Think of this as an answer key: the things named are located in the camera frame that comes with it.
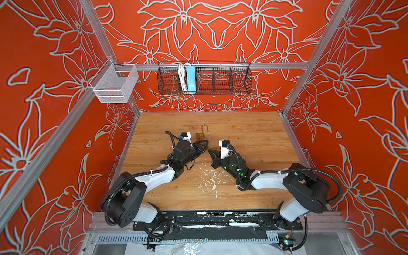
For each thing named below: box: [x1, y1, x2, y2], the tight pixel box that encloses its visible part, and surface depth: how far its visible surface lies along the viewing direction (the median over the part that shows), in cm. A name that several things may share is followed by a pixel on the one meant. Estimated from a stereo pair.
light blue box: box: [185, 65, 197, 95], surface depth 92 cm
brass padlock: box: [196, 123, 210, 140], surface depth 109 cm
